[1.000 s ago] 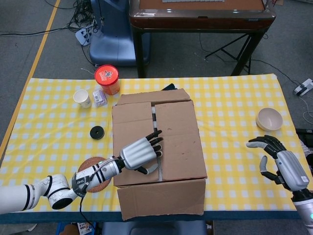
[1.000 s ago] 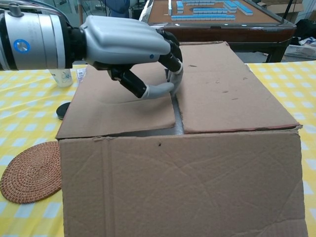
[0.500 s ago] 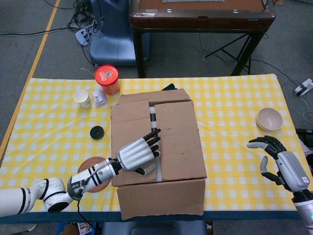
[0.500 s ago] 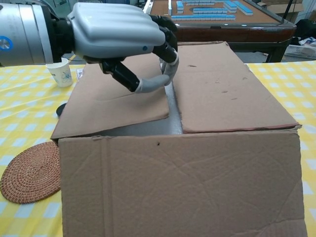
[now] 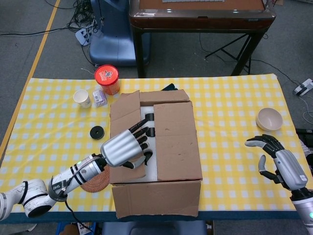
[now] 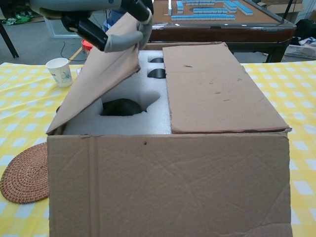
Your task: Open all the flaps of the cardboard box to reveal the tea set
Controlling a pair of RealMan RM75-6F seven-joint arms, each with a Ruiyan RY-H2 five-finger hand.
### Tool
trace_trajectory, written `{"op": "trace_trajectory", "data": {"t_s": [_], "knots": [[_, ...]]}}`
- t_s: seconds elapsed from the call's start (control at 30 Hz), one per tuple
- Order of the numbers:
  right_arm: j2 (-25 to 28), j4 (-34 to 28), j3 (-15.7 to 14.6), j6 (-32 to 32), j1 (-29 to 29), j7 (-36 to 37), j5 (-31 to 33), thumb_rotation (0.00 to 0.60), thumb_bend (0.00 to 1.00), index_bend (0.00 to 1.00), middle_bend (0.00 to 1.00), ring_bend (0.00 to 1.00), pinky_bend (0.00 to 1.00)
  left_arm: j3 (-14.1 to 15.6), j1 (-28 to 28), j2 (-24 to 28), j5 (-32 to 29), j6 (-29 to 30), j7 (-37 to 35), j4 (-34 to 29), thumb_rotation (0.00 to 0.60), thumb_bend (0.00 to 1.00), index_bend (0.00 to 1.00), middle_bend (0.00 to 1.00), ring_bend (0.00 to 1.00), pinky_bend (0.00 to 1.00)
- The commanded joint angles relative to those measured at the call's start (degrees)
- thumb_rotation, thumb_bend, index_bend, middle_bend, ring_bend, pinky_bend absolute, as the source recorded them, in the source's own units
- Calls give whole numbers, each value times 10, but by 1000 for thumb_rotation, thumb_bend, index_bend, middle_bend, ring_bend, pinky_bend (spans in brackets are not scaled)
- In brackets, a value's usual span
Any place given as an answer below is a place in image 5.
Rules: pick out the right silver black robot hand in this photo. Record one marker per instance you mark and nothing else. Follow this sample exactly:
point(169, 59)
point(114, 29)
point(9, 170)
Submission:
point(291, 169)

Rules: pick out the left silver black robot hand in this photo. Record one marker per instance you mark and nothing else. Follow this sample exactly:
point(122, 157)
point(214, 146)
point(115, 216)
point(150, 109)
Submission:
point(119, 149)

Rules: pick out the brown cardboard box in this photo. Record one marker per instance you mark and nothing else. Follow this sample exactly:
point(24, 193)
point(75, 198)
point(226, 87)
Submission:
point(176, 137)

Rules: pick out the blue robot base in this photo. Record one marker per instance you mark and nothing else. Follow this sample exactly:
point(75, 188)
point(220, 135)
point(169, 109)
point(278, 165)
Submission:
point(112, 36)

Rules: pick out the black round disc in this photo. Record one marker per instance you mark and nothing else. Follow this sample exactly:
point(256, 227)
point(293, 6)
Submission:
point(97, 133)

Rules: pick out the black tea cup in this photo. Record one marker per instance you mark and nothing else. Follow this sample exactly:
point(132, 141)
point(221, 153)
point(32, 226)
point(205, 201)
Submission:
point(151, 132)
point(149, 116)

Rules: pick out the white foam insert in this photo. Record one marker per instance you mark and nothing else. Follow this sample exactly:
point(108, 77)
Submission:
point(151, 172)

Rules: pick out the black flat object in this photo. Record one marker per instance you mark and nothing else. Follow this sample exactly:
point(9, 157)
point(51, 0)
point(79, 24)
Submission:
point(305, 131)

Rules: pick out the woven rattan coaster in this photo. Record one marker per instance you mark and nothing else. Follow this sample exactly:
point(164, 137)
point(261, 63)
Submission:
point(97, 184)

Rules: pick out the beige bowl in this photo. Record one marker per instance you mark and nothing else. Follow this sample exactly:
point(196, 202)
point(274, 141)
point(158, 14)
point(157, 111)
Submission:
point(269, 120)

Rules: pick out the small purple packet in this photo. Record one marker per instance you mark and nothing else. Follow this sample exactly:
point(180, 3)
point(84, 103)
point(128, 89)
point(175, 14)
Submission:
point(99, 98)

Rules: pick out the yellow white checked tablecloth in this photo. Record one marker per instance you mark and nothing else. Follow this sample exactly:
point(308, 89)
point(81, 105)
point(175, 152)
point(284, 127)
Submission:
point(232, 161)

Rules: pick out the white paper cup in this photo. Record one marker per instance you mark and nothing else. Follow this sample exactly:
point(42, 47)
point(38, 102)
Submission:
point(82, 98)

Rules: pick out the orange canister with red lid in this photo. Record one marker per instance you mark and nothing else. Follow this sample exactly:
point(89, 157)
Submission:
point(107, 76)

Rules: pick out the dark teal case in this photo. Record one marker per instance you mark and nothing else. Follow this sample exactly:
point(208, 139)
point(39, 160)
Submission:
point(171, 87)

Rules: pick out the white black floor device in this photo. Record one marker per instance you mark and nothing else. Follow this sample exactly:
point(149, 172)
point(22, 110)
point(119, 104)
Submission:
point(303, 87)

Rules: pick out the blue grey seat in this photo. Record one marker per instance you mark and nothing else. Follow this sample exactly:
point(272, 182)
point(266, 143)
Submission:
point(154, 228)

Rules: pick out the blue crate with papers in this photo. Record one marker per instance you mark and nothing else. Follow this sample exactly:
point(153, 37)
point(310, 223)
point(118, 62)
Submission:
point(73, 228)

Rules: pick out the white power strip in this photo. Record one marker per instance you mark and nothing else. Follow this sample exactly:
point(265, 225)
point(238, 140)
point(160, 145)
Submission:
point(82, 36)

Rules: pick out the black metal folding stand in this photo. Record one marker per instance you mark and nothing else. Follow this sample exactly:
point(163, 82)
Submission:
point(228, 46)

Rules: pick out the dark wooden mahjong table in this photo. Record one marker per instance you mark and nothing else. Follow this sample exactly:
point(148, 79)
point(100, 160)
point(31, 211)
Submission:
point(195, 22)

